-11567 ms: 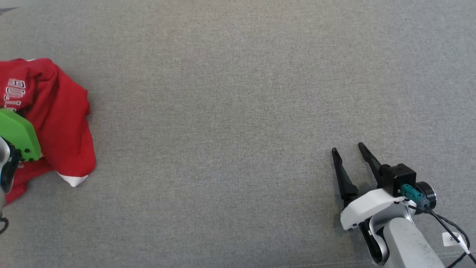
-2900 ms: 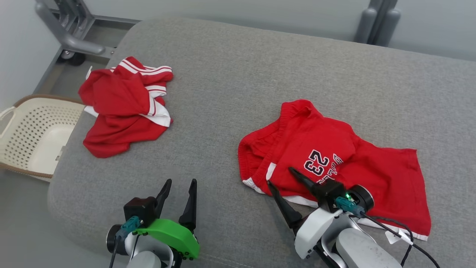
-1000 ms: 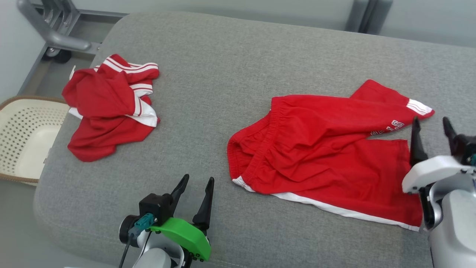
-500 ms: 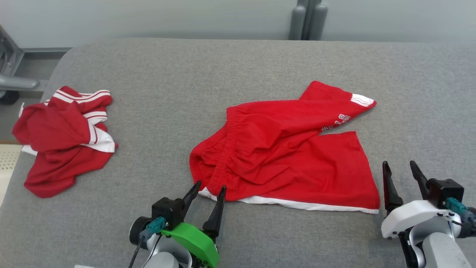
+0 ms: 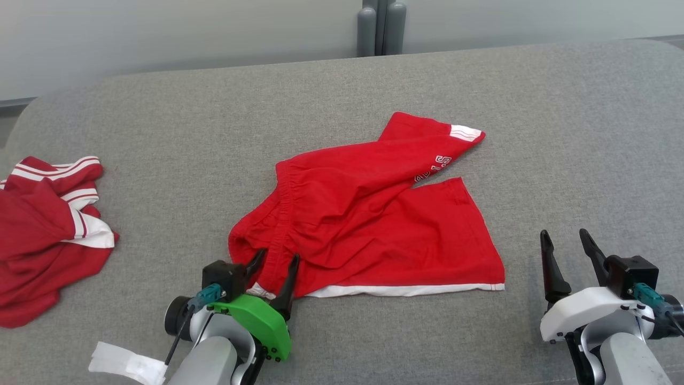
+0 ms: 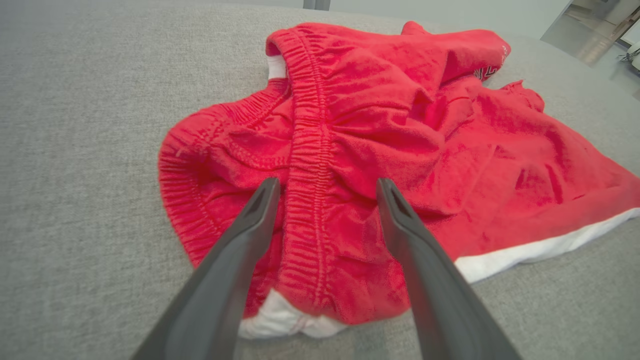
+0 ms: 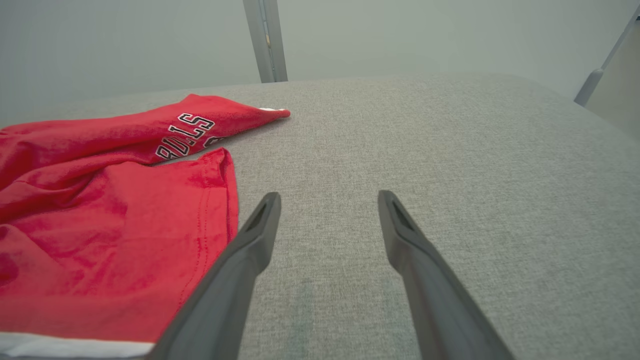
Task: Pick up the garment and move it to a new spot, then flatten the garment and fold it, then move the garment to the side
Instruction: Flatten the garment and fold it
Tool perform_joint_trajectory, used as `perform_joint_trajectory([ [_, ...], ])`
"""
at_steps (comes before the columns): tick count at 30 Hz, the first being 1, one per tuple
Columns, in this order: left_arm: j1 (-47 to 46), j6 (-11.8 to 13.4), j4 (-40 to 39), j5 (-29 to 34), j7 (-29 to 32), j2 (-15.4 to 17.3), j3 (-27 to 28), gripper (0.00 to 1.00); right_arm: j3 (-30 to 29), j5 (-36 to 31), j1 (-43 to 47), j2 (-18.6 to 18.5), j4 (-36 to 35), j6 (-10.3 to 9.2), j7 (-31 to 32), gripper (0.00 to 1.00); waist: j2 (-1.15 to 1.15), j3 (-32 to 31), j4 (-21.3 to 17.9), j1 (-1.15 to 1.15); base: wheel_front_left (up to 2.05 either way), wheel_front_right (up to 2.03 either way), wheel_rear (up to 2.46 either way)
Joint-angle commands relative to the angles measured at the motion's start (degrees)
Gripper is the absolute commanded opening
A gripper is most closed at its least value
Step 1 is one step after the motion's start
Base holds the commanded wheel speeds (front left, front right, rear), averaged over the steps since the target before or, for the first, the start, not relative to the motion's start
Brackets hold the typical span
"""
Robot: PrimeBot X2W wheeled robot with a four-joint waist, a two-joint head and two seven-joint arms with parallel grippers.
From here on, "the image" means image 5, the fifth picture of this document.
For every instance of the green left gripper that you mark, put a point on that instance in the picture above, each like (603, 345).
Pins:
(262, 321)

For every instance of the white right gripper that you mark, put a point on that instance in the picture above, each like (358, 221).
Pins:
(588, 307)

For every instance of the red Bulls shorts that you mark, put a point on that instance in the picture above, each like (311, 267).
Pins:
(374, 230)

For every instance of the red Bulls jersey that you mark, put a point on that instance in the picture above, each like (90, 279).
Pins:
(32, 240)

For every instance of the white paper tag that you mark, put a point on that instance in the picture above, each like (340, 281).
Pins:
(123, 363)

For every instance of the light grey partition panel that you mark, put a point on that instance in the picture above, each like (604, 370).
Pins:
(176, 32)
(534, 21)

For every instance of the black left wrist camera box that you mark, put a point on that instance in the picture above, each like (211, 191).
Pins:
(222, 278)

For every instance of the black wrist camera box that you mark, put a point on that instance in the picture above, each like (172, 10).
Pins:
(633, 275)
(222, 278)

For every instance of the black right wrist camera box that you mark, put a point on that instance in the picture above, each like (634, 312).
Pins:
(633, 275)

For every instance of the grey partition post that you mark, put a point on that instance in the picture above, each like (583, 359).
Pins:
(394, 29)
(366, 32)

